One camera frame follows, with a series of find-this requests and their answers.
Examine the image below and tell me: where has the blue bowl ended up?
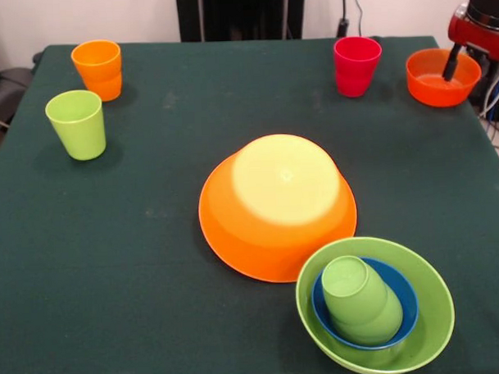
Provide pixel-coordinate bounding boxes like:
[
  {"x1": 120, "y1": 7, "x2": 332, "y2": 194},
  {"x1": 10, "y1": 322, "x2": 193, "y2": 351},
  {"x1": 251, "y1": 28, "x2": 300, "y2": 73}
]
[{"x1": 310, "y1": 254, "x2": 421, "y2": 353}]

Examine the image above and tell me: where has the orange cup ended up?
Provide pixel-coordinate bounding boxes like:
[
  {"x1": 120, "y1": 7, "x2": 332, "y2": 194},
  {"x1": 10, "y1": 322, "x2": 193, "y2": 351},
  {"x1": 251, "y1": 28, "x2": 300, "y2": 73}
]
[{"x1": 70, "y1": 39, "x2": 125, "y2": 103}]

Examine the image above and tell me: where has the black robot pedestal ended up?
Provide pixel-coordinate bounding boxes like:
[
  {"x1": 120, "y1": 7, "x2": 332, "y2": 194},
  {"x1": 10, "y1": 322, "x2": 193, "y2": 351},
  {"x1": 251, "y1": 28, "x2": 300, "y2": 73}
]
[{"x1": 175, "y1": 0, "x2": 306, "y2": 43}]

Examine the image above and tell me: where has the lime green cup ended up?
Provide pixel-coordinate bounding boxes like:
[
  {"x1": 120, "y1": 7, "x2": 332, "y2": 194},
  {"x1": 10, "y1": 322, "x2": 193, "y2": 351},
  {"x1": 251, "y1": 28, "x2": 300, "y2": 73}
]
[{"x1": 43, "y1": 88, "x2": 108, "y2": 163}]

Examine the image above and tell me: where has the large light green bowl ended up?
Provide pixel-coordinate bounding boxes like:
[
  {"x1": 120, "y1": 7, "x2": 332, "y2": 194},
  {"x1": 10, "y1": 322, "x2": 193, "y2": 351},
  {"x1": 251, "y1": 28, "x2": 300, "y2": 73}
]
[{"x1": 293, "y1": 233, "x2": 459, "y2": 374}]

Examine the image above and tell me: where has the dark green tablecloth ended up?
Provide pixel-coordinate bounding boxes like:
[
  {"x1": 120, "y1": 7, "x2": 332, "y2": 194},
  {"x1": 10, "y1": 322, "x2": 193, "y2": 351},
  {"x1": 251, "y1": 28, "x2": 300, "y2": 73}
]
[{"x1": 0, "y1": 29, "x2": 499, "y2": 374}]

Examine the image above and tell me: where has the black hanging cable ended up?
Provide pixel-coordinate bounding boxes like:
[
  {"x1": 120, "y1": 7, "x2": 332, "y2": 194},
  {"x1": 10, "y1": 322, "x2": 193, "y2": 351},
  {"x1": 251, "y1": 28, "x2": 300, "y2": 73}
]
[{"x1": 335, "y1": 0, "x2": 366, "y2": 39}]

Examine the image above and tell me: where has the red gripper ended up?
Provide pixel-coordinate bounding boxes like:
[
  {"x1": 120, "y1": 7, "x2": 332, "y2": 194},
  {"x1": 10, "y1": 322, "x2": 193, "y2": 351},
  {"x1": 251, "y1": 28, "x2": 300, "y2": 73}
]
[{"x1": 439, "y1": 3, "x2": 499, "y2": 83}]

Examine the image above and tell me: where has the small red-orange bowl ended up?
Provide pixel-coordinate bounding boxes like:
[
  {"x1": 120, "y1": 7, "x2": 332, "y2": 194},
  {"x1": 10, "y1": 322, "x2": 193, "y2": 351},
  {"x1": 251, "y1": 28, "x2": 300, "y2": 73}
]
[{"x1": 405, "y1": 46, "x2": 484, "y2": 109}]

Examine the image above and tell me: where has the red cup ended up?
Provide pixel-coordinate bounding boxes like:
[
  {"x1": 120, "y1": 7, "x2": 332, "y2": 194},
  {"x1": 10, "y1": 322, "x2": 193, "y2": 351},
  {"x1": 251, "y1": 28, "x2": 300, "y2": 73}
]
[{"x1": 332, "y1": 34, "x2": 385, "y2": 99}]

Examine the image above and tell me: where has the tangle of cables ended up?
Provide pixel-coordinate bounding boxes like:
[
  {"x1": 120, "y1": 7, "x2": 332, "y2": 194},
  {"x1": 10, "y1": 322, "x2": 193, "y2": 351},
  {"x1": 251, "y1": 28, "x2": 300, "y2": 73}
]
[{"x1": 477, "y1": 69, "x2": 499, "y2": 162}]

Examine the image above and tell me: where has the large orange bowl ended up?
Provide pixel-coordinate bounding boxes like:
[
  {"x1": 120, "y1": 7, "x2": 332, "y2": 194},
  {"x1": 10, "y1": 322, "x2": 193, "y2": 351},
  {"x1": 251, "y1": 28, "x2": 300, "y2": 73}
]
[{"x1": 195, "y1": 130, "x2": 361, "y2": 286}]

